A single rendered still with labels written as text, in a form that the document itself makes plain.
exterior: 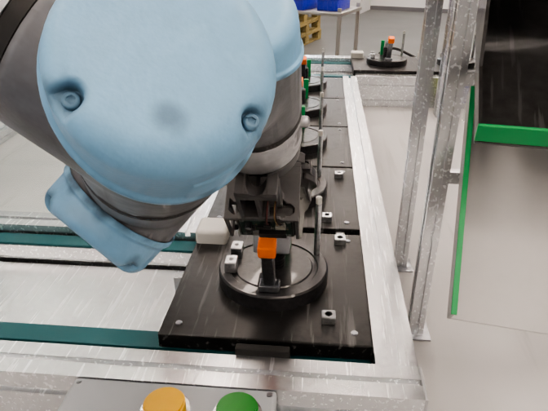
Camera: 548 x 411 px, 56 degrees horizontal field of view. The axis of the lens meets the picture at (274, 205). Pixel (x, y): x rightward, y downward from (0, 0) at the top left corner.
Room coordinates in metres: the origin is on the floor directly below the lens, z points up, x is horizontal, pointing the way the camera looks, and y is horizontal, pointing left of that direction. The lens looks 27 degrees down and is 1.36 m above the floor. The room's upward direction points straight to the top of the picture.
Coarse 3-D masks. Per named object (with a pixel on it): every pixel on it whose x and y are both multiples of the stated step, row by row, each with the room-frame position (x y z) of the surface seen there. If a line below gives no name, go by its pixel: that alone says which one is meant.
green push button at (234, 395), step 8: (232, 392) 0.37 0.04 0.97; (240, 392) 0.37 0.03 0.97; (224, 400) 0.36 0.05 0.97; (232, 400) 0.36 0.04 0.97; (240, 400) 0.36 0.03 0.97; (248, 400) 0.36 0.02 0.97; (216, 408) 0.35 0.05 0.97; (224, 408) 0.35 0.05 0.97; (232, 408) 0.35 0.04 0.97; (240, 408) 0.35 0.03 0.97; (248, 408) 0.35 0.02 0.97; (256, 408) 0.35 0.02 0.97
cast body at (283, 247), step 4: (256, 236) 0.53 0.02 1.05; (288, 236) 0.53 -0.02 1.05; (256, 240) 0.53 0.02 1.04; (276, 240) 0.53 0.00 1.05; (280, 240) 0.53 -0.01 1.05; (284, 240) 0.53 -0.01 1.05; (288, 240) 0.53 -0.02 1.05; (256, 244) 0.53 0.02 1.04; (276, 244) 0.53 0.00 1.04; (280, 244) 0.53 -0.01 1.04; (284, 244) 0.53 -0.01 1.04; (288, 244) 0.53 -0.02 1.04; (256, 248) 0.53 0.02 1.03; (276, 248) 0.53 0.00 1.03; (280, 248) 0.53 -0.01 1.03; (284, 248) 0.53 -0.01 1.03; (288, 248) 0.53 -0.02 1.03; (256, 252) 0.53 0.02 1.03; (276, 252) 0.53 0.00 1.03; (280, 252) 0.53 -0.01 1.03; (284, 252) 0.53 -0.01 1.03; (288, 252) 0.53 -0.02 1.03
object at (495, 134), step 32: (480, 0) 0.64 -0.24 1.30; (512, 0) 0.68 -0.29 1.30; (544, 0) 0.68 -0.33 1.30; (480, 32) 0.58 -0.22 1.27; (512, 32) 0.63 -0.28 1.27; (544, 32) 0.62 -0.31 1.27; (480, 64) 0.55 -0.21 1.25; (512, 64) 0.57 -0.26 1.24; (544, 64) 0.57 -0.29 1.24; (480, 96) 0.50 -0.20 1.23; (512, 96) 0.53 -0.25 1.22; (544, 96) 0.52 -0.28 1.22; (480, 128) 0.47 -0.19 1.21; (512, 128) 0.46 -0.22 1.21; (544, 128) 0.45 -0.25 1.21
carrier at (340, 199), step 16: (320, 144) 0.84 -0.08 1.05; (320, 160) 0.84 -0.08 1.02; (320, 176) 0.84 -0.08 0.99; (352, 176) 0.88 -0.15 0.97; (224, 192) 0.81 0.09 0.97; (320, 192) 0.77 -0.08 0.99; (336, 192) 0.81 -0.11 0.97; (352, 192) 0.81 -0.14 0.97; (336, 208) 0.76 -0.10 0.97; (352, 208) 0.76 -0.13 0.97; (304, 224) 0.70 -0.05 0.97; (336, 224) 0.70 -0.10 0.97; (352, 224) 0.70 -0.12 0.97
